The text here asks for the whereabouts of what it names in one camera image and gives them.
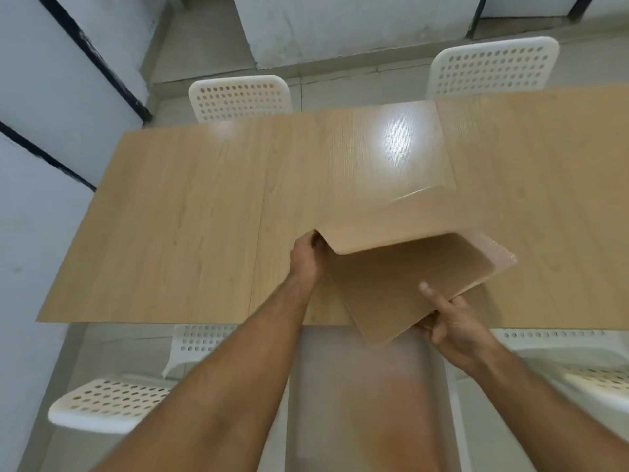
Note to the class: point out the person's left hand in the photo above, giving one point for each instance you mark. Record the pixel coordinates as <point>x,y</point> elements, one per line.
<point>305,260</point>

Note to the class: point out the white perforated plastic chair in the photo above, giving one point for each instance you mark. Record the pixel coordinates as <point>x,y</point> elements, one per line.
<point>491,66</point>
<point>580,358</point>
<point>241,99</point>
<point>113,400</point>

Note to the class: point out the person's right forearm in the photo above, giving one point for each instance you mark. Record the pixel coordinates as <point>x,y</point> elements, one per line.
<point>540,412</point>

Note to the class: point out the person's left forearm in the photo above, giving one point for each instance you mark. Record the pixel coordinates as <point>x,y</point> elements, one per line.
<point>221,388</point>

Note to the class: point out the clear plastic film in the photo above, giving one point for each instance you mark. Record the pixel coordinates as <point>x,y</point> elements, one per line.
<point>499,255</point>

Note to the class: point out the wood-grain laminate sheet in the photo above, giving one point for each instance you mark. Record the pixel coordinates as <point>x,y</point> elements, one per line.
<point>393,280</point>

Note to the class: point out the person's right hand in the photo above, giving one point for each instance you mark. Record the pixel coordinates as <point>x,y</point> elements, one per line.
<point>459,334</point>

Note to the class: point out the person's left thumb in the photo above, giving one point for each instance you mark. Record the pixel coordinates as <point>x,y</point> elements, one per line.
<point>317,238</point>

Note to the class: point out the person's right thumb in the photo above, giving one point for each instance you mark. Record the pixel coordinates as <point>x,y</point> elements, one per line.
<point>436,297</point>

